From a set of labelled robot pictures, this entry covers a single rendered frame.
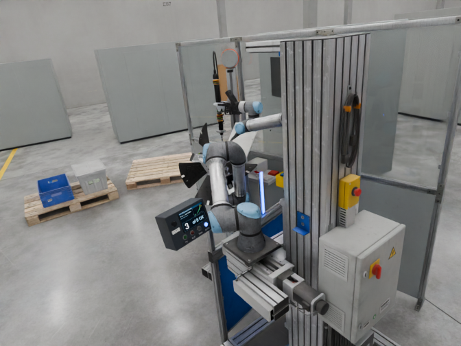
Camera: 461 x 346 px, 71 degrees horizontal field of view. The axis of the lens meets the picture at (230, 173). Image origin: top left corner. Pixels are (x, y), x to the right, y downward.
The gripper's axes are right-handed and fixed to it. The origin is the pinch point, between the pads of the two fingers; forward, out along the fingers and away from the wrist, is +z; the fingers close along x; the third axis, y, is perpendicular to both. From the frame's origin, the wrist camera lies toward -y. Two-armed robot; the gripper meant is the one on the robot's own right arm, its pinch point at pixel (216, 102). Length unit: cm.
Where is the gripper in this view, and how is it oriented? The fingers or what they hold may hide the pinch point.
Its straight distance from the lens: 233.3
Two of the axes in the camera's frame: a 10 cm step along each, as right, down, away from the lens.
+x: 5.4, -3.8, 7.5
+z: -8.3, -1.4, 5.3
